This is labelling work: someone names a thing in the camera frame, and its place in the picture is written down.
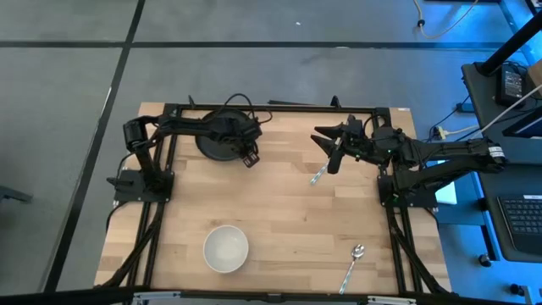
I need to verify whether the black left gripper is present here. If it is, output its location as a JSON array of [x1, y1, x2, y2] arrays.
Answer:
[[214, 117, 263, 169]]

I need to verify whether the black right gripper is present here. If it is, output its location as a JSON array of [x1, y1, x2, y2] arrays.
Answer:
[[309, 114, 366, 175]]

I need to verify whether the black round plate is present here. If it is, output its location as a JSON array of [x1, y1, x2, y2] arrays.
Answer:
[[195, 108, 256, 163]]

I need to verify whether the white ceramic bowl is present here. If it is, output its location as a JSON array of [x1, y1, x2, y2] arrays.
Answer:
[[202, 225, 250, 275]]

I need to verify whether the black desk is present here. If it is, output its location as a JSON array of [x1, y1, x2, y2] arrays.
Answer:
[[460, 61, 542, 264]]

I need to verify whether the black power adapter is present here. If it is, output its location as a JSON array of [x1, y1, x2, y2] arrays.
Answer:
[[494, 64, 528, 108]]

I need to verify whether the black slanted pole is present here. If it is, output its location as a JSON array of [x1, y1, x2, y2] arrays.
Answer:
[[477, 11, 542, 78]]

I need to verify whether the black keyboard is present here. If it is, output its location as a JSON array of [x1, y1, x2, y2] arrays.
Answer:
[[496, 194, 542, 256]]

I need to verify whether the cardboard box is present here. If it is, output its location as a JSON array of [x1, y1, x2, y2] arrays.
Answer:
[[526, 58, 542, 99]]

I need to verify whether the black overhead crossbeam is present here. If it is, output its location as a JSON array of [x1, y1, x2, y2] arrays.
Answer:
[[0, 286, 542, 305]]

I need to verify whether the dark chair leg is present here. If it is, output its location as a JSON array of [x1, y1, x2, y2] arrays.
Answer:
[[0, 185, 34, 205]]

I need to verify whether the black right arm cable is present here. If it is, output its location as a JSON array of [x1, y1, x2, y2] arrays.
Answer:
[[362, 113, 380, 133]]

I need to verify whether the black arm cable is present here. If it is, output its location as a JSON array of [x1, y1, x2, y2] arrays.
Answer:
[[362, 113, 380, 133], [210, 92, 274, 126]]

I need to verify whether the black aluminium table frame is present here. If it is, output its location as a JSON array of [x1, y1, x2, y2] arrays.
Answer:
[[96, 101, 452, 298]]

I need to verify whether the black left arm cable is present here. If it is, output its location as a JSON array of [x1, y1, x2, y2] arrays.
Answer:
[[210, 92, 274, 126]]

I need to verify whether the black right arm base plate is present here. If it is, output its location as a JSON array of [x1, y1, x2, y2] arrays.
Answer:
[[378, 172, 439, 209]]

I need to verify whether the silver spoon with teal handle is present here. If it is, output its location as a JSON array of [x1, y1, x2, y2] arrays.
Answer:
[[338, 243, 367, 296]]

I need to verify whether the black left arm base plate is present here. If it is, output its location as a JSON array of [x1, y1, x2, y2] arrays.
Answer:
[[106, 167, 175, 204]]

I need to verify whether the cream floor cable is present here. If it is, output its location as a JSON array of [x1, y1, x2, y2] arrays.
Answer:
[[412, 0, 480, 41]]

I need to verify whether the white desk cable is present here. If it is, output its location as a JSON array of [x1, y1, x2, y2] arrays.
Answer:
[[477, 83, 542, 133]]

